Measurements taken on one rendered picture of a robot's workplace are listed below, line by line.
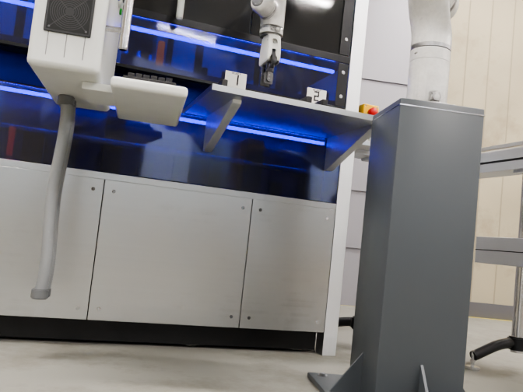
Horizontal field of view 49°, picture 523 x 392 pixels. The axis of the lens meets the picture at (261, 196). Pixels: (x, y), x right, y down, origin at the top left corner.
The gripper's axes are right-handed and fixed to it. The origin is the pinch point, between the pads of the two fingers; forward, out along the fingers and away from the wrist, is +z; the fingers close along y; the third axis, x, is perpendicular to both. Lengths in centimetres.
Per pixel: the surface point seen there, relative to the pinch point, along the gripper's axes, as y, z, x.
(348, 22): 19, -37, -39
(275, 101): -20.6, 13.0, 3.1
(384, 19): 208, -136, -164
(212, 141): 10.7, 23.1, 14.6
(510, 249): 9, 49, -119
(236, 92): -20.7, 12.5, 16.3
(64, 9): -36, 4, 68
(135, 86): -38, 21, 48
